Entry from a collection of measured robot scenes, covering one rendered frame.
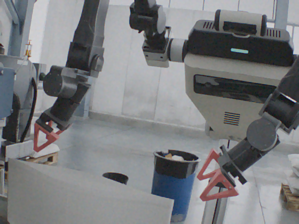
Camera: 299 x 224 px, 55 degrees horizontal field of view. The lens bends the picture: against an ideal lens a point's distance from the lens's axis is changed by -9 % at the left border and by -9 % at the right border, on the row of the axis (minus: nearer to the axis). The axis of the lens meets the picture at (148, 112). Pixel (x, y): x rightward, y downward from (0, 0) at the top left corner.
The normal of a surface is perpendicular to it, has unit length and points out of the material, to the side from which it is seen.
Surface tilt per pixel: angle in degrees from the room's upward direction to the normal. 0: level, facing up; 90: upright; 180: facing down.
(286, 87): 97
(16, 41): 90
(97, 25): 87
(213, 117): 130
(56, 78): 85
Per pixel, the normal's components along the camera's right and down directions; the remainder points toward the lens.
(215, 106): -0.33, 0.67
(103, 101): -0.27, 0.05
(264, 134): -0.42, -0.18
